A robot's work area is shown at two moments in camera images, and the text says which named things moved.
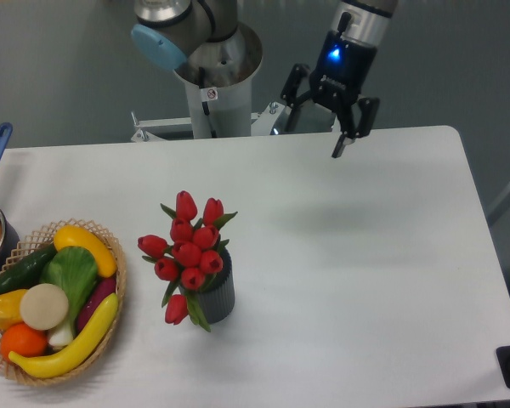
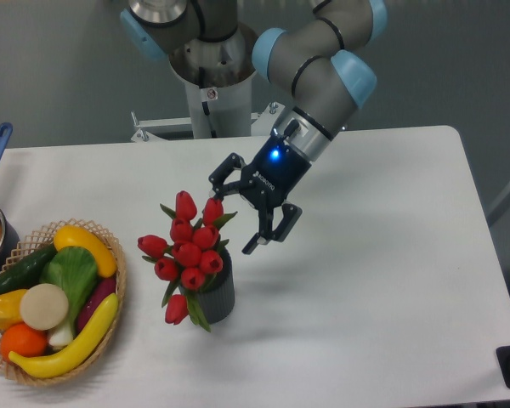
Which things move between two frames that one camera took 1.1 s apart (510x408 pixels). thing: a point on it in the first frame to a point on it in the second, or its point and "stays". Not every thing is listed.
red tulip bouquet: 194,254 stays
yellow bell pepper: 3,310 stays
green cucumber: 25,274 stays
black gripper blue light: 337,80 to 267,182
